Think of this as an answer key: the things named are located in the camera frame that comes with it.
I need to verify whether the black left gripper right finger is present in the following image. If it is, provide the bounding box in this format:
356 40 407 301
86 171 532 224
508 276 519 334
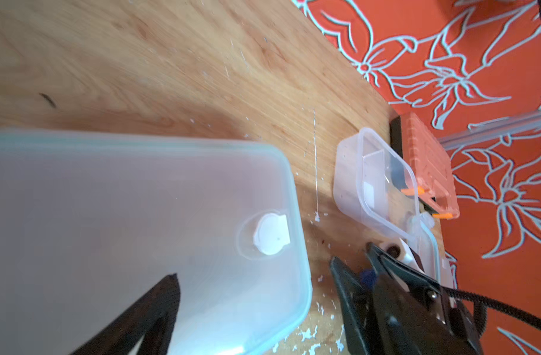
372 275 483 354

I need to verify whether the blue cleaning cloth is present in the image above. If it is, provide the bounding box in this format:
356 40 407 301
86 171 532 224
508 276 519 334
359 269 377 290

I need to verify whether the orange plastic tool case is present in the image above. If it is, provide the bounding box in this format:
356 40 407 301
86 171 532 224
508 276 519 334
390 112 460 220

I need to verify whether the clear lunch box lid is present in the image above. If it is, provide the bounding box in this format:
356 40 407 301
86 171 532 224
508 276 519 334
407 212 454 288

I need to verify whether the clear lunch box with lid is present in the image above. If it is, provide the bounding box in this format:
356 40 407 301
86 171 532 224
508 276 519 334
333 127 420 246

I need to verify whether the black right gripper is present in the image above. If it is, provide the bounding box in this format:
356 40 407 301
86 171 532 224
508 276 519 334
330 243 483 354

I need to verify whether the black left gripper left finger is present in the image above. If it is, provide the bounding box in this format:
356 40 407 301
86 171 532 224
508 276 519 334
73 274 181 354

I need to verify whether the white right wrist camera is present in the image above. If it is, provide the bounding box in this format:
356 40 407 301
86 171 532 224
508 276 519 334
379 239 424 272

